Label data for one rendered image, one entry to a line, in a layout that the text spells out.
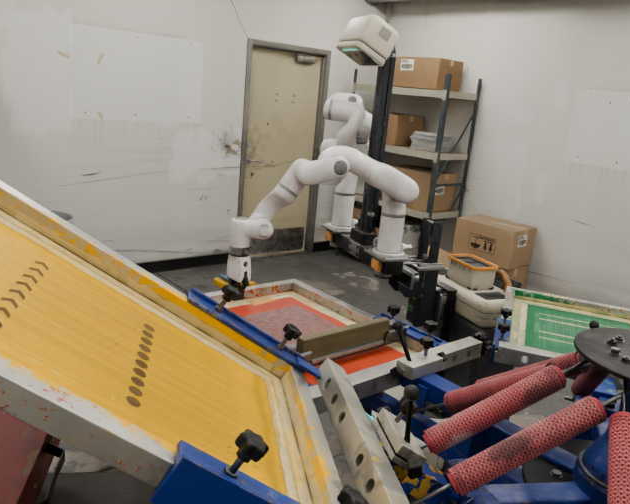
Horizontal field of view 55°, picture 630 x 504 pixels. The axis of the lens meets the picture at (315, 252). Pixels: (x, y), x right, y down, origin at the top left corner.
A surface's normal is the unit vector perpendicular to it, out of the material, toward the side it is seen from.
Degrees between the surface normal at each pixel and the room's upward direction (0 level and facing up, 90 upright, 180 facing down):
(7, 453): 0
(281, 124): 90
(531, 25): 90
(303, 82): 90
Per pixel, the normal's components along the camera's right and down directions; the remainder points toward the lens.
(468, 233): -0.72, 0.11
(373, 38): 0.39, 0.27
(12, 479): 0.09, -0.96
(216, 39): 0.64, 0.25
